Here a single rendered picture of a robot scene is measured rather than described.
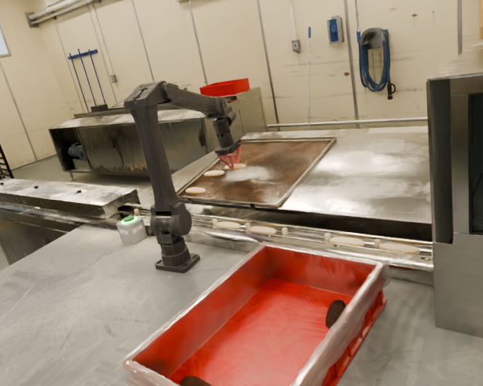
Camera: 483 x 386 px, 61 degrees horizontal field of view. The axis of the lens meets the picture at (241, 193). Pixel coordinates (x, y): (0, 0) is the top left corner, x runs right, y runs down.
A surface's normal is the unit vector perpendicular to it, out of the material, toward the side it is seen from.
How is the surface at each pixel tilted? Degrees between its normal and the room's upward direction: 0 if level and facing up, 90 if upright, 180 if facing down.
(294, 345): 0
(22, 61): 90
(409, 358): 0
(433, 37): 90
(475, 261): 90
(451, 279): 90
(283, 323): 0
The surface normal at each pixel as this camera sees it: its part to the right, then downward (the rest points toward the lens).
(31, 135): 0.79, 0.06
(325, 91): -0.58, 0.38
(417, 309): -0.19, -0.92
